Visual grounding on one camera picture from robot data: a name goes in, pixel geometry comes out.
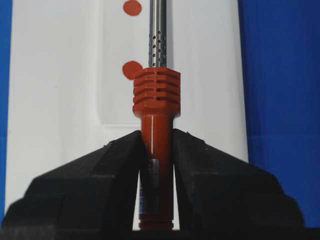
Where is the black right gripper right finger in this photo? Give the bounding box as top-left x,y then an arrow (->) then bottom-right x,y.
172,129 -> 305,232

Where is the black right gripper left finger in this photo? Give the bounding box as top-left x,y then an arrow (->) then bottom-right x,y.
0,130 -> 145,240

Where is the red handled soldering iron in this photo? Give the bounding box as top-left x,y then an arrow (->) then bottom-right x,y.
132,0 -> 181,231

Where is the orange dot mark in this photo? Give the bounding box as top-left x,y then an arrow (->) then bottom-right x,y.
123,0 -> 142,16
122,60 -> 143,80

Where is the white paper sheet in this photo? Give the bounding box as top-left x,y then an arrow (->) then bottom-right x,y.
4,0 -> 251,232

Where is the blue table cloth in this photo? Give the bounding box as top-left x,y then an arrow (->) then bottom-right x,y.
0,0 -> 320,227

